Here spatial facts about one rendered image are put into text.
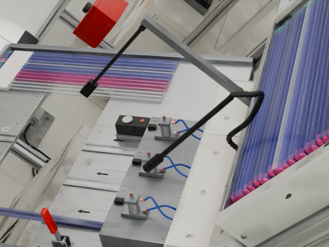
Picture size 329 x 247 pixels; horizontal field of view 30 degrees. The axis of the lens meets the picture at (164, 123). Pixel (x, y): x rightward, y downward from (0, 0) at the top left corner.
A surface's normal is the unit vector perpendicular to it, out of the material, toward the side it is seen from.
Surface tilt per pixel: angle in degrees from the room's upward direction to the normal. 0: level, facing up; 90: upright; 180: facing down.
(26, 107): 43
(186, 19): 0
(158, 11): 90
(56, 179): 0
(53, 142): 0
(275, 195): 90
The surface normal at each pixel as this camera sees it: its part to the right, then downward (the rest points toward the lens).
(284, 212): -0.28, 0.65
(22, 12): 0.55, -0.50
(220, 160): -0.12, -0.76
